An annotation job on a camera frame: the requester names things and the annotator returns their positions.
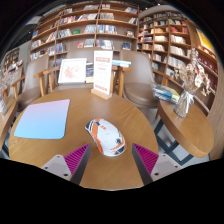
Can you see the white framed floral picture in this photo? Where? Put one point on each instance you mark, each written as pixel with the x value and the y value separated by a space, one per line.
pixel 72 70

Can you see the distant wooden shelf unit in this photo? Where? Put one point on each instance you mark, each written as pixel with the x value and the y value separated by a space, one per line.
pixel 11 58

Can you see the colourful stack of books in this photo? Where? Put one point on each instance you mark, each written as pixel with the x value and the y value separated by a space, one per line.
pixel 166 93

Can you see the round wooden side table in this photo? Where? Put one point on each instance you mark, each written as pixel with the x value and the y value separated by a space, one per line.
pixel 190 130
pixel 6 123

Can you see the large wooden bookshelf unit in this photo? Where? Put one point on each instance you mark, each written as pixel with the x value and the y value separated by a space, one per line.
pixel 86 28

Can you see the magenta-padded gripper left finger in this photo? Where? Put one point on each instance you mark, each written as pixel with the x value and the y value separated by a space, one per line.
pixel 77 159

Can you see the white sign in wooden base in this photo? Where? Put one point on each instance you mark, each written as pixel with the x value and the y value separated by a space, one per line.
pixel 102 71

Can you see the white and orange computer mouse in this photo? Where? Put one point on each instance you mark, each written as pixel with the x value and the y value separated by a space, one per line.
pixel 107 137

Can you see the pastel blue-pink mouse pad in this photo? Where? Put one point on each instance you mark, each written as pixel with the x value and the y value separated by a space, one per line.
pixel 43 119

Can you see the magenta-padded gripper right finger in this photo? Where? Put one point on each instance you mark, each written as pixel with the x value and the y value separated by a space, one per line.
pixel 146 159

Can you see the dark blue book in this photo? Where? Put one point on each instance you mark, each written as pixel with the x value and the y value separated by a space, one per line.
pixel 89 73

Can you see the light blue book stack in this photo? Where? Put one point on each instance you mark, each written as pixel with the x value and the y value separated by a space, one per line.
pixel 120 63

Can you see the glass vase with dried flowers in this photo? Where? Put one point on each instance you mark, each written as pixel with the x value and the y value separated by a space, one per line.
pixel 4 86
pixel 191 80

